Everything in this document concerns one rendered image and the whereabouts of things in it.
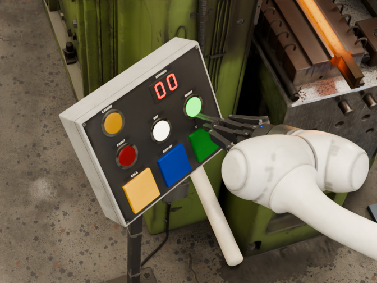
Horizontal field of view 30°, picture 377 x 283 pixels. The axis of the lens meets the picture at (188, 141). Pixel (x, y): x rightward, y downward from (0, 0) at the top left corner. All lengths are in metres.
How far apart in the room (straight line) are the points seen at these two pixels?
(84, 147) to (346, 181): 0.53
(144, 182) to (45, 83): 1.58
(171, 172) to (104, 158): 0.18
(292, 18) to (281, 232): 0.88
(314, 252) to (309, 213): 1.52
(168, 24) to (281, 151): 0.65
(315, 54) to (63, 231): 1.23
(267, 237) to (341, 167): 1.27
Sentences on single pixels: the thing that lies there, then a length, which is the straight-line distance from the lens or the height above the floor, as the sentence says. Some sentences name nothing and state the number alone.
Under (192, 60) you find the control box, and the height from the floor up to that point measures 1.17.
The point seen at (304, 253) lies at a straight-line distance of 2.67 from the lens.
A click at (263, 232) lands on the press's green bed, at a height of 0.18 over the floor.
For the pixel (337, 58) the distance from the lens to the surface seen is 1.86.
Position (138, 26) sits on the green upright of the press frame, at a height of 0.72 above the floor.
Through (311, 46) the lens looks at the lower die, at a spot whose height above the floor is 0.99.
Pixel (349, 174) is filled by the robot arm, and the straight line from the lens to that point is 1.28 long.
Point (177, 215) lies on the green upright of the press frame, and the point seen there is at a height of 0.11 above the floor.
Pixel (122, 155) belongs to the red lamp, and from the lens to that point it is 1.49.
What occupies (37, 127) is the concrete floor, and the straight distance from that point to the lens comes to 2.92.
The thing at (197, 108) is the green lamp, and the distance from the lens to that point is 1.59.
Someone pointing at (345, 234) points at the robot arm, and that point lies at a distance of 1.17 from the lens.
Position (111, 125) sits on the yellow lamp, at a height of 1.16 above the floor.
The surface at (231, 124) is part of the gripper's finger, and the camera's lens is 1.52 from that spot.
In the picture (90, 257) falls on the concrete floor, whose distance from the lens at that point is 2.59.
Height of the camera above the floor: 2.32
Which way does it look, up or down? 54 degrees down
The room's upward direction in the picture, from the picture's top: 7 degrees clockwise
